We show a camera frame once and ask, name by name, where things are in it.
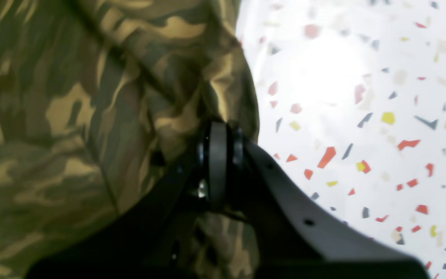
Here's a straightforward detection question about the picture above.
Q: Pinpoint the camouflage T-shirt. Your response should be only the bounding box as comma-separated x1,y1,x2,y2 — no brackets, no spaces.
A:
0,0,259,279

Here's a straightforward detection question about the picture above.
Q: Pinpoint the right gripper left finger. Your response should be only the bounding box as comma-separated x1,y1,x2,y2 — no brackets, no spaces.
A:
26,122,228,279

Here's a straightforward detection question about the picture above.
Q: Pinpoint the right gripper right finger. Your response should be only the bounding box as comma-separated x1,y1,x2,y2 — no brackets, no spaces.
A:
227,126,429,279

